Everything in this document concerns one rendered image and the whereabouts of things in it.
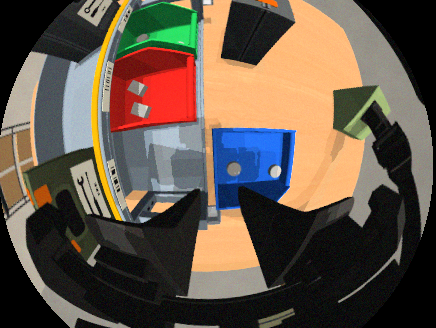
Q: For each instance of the red open bin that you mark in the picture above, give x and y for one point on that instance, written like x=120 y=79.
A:
x=171 y=88

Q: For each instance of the yellow flat bar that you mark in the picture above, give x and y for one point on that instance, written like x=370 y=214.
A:
x=94 y=113

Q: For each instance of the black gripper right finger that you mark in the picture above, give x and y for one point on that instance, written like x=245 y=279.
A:
x=279 y=233

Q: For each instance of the grey metal bin rack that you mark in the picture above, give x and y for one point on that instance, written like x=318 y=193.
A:
x=168 y=161

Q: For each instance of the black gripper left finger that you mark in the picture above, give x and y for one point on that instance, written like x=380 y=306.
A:
x=169 y=245

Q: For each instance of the green open bin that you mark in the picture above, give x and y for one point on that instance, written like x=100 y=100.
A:
x=162 y=21

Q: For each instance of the blue bin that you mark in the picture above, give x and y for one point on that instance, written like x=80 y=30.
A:
x=255 y=151

